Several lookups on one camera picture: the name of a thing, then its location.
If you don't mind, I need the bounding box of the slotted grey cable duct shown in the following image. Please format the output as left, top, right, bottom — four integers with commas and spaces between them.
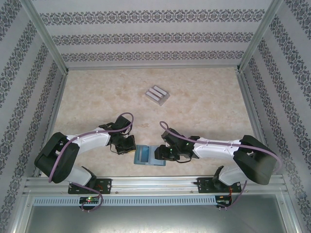
33, 196, 217, 206

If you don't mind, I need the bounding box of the aluminium table back rail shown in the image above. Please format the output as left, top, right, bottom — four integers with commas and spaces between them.
67, 66, 240, 71

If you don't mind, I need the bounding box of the left aluminium table edge rail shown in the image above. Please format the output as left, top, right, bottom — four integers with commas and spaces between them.
34, 70, 69, 178

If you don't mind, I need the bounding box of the right aluminium table edge rail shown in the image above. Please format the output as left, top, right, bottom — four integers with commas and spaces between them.
237, 70, 284, 175

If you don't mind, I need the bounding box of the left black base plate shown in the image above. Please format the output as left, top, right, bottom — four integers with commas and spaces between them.
68, 178, 113, 195

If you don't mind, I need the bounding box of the left controller circuit board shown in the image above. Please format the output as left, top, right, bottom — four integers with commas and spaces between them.
80, 197, 101, 204

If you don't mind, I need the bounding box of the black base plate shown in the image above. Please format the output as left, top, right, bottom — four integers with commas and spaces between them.
68, 178, 113, 195
197, 177, 246, 194

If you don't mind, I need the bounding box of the right thin black wire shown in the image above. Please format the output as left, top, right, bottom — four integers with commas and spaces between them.
173, 155, 195, 164

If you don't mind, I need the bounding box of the aluminium corner post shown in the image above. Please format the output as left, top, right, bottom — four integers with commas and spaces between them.
20, 0, 69, 73
237, 0, 284, 72

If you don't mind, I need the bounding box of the right aluminium corner post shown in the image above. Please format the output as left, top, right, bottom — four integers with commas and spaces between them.
237, 0, 284, 72

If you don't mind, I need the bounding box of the blue card holder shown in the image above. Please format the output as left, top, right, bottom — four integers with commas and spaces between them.
133, 145, 167, 167

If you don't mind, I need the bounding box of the grey sheet metal tray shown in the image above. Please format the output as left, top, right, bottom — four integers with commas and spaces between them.
14, 191, 299, 233

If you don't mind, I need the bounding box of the left aluminium corner post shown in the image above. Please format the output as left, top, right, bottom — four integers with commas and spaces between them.
20, 0, 69, 73

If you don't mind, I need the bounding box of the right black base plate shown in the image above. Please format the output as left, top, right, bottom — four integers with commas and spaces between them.
197, 177, 246, 194

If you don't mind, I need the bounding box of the aluminium mounting rail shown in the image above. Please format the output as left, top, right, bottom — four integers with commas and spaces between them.
23, 176, 285, 195

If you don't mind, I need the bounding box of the grey ridged metal block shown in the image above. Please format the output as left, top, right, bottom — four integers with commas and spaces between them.
145, 85, 171, 107

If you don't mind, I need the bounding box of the aluminium table edge rail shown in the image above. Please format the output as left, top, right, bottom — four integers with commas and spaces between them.
34, 70, 69, 178
237, 70, 284, 175

